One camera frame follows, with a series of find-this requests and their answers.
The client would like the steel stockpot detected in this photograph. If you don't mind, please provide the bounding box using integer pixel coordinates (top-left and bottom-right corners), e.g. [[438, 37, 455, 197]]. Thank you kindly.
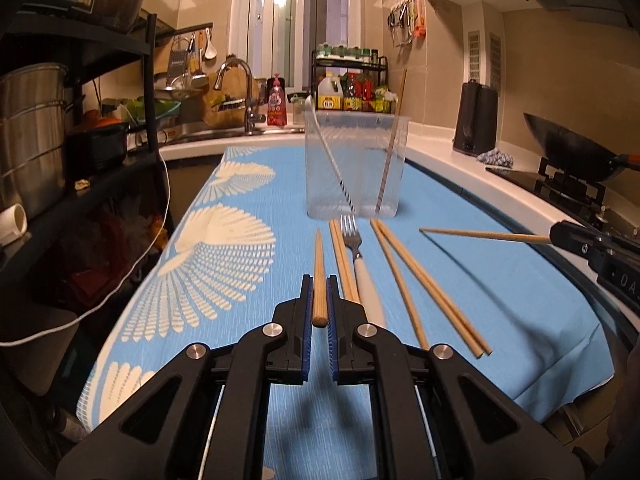
[[0, 62, 72, 222]]

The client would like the black gas stove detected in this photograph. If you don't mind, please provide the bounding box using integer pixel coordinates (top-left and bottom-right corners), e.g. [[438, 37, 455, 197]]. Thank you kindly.
[[486, 157, 640, 243]]

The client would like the black wok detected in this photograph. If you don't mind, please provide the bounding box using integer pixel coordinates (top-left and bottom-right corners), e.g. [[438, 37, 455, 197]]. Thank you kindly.
[[523, 112, 640, 183]]

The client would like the wooden cutting board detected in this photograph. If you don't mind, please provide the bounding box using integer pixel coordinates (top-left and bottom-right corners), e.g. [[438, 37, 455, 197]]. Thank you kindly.
[[202, 67, 261, 131]]

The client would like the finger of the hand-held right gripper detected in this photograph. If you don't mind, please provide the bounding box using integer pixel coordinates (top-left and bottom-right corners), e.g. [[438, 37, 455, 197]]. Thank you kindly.
[[549, 219, 607, 262]]

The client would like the metal colander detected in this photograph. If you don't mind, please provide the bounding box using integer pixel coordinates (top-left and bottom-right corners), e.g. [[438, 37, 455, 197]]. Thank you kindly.
[[154, 72, 208, 102]]

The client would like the white handled metal fork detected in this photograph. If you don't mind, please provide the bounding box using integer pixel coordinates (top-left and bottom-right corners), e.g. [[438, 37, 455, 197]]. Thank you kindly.
[[340, 214, 387, 330]]

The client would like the red label sauce bottle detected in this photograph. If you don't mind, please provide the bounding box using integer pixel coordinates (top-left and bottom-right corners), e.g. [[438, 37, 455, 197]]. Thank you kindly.
[[345, 74, 362, 112]]

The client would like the metal grater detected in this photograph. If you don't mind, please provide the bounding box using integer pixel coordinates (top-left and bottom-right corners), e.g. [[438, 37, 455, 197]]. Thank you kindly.
[[167, 40, 187, 78]]

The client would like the white plastic pipe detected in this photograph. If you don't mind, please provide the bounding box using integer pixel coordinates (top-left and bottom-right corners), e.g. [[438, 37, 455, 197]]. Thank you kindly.
[[0, 203, 27, 247]]

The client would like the black cooking pot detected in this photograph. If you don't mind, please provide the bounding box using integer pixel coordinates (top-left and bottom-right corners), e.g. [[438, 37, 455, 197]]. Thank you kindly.
[[64, 119, 130, 172]]

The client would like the pink refill pouch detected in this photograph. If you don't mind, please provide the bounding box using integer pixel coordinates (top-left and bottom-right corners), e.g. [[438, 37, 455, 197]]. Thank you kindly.
[[266, 76, 289, 127]]

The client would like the black shelf unit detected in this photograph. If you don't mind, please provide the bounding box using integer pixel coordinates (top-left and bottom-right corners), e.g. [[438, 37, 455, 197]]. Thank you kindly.
[[0, 0, 173, 286]]

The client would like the green dish tray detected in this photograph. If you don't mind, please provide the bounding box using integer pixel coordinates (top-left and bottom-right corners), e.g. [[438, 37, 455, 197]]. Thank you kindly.
[[101, 96, 182, 126]]

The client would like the brown bowl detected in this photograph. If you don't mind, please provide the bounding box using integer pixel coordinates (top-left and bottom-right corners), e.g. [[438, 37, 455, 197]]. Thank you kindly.
[[92, 0, 146, 34]]

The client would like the chrome kitchen faucet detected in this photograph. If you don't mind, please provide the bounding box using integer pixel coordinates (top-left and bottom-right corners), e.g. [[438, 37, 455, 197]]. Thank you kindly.
[[214, 58, 267, 136]]

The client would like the row of spice jars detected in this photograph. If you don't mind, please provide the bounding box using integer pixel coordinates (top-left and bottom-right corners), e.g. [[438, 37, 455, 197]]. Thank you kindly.
[[317, 42, 381, 61]]

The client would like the black countertop appliance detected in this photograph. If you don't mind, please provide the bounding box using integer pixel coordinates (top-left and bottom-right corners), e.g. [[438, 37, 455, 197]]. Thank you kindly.
[[452, 81, 499, 157]]

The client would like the white wall vent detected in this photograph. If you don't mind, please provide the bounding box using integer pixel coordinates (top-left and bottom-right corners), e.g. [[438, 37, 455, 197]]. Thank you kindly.
[[467, 30, 503, 87]]

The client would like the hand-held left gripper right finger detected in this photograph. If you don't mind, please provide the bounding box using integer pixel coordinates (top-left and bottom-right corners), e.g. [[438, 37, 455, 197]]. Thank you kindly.
[[326, 275, 587, 480]]

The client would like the blue white patterned cloth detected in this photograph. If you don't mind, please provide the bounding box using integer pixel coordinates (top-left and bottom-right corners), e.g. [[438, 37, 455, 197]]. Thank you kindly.
[[75, 145, 616, 480]]

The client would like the white cable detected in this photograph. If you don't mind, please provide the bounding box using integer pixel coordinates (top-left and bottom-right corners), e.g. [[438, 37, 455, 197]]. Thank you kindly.
[[0, 104, 174, 348]]

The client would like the black spice rack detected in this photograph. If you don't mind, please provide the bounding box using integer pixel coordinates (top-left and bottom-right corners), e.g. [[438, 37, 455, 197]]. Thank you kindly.
[[311, 50, 392, 113]]

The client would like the wall hook rail with tools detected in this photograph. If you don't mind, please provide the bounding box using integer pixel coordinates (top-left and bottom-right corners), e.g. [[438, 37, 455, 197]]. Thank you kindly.
[[387, 0, 428, 48]]

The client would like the clear plastic container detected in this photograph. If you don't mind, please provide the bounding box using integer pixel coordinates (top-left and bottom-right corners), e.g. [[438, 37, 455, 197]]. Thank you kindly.
[[304, 110, 412, 219]]

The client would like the white oil jug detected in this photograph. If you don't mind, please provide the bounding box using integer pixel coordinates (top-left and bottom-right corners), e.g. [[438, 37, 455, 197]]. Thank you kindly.
[[318, 72, 346, 111]]

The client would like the steel sink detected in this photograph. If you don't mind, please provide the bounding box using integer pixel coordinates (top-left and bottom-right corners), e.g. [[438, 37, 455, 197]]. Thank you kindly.
[[159, 122, 306, 145]]

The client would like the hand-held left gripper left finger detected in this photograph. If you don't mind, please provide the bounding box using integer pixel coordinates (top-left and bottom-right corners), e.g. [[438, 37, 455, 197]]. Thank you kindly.
[[55, 274, 314, 480]]

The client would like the checkered dish cloth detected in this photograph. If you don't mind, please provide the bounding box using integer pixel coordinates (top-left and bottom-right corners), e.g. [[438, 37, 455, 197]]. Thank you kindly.
[[476, 149, 515, 170]]

